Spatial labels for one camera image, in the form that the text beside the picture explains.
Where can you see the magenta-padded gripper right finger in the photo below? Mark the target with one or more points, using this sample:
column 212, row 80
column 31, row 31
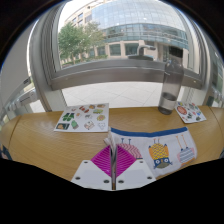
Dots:
column 126, row 163

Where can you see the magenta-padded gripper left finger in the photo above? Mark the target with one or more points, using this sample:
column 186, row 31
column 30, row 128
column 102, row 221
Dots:
column 100, row 163

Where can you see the white towel with cartoon print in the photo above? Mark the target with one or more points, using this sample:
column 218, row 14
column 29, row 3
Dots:
column 160, row 150

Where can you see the sticker sheet with green stickers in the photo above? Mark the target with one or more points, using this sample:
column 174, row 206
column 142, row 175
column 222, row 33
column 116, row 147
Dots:
column 83, row 118

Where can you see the sticker sheet with red stickers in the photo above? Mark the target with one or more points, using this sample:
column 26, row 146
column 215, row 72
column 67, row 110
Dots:
column 190, row 112

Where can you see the clear bottle with black cap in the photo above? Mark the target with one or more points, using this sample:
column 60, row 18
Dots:
column 170, row 86

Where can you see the green tree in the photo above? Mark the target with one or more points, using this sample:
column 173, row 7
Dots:
column 75, row 41

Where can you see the glass-fronted building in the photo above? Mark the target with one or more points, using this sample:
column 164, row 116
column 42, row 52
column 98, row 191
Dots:
column 140, row 23

